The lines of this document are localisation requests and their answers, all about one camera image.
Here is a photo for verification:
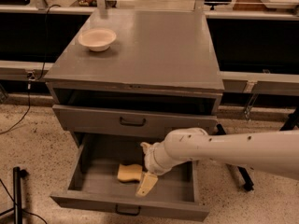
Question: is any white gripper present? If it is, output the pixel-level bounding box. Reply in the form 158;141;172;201
135;142;175;197

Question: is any yellow sponge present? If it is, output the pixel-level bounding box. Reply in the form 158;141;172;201
117;164;142;183

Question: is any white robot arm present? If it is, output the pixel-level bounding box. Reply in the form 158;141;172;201
135;128;299;197

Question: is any grey open lower drawer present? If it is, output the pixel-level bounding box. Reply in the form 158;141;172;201
50;133;209;222

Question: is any grey closed upper drawer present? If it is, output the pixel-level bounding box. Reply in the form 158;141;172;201
52;105;217;139

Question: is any grey drawer cabinet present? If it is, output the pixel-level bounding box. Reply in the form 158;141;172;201
43;8;225;147

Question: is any black stand left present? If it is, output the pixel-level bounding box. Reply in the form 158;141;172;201
0;167;25;224

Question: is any black stand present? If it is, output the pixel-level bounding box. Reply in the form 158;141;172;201
226;107;299;192
0;167;25;224

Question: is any white bowl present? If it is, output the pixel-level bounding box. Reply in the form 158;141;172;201
78;28;117;52

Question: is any black stand right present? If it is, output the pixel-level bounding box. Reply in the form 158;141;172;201
226;107;299;192

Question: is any black upper drawer handle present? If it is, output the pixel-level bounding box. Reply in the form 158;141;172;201
119;117;147;127

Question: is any black drawer handle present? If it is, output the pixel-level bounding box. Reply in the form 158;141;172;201
119;117;147;127
115;204;141;217

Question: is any black lower drawer handle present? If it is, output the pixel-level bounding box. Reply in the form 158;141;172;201
115;204;141;217

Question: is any black cable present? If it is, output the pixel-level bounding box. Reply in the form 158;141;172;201
0;4;62;135

